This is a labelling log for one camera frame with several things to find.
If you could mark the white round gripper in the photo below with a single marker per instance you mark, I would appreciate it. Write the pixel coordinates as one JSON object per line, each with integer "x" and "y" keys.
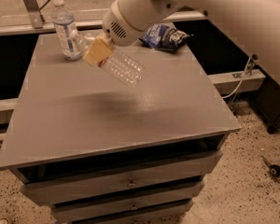
{"x": 118, "y": 22}

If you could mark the clear bottle with red label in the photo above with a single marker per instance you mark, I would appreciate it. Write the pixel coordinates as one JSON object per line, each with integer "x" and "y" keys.
{"x": 118, "y": 65}

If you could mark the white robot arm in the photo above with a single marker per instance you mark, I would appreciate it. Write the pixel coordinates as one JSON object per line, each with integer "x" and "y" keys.
{"x": 253, "y": 25}

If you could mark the upright bottle with white label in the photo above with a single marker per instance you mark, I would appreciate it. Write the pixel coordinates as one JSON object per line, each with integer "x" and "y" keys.
{"x": 64, "y": 23}

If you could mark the dark blue snack bag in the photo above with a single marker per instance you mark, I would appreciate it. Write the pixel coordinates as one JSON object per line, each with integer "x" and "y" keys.
{"x": 163, "y": 37}

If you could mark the grey drawer cabinet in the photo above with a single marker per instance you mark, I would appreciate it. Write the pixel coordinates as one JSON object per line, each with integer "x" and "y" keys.
{"x": 73, "y": 119}

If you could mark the top grey drawer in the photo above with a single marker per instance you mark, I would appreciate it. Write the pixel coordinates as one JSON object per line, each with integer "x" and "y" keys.
{"x": 144, "y": 174}

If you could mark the grey drawer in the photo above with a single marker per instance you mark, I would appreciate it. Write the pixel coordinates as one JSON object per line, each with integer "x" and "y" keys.
{"x": 143, "y": 214}
{"x": 144, "y": 174}
{"x": 131, "y": 200}

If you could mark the middle grey drawer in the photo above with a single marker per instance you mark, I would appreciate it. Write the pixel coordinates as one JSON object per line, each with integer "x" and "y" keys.
{"x": 131, "y": 200}

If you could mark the bottom grey drawer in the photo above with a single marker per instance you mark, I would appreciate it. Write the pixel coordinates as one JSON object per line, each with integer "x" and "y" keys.
{"x": 143, "y": 214}

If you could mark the white shoe tip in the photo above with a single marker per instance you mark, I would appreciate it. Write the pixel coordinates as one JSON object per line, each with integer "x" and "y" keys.
{"x": 5, "y": 220}

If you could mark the black caster wheel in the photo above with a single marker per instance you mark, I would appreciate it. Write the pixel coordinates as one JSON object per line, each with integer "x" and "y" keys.
{"x": 274, "y": 169}

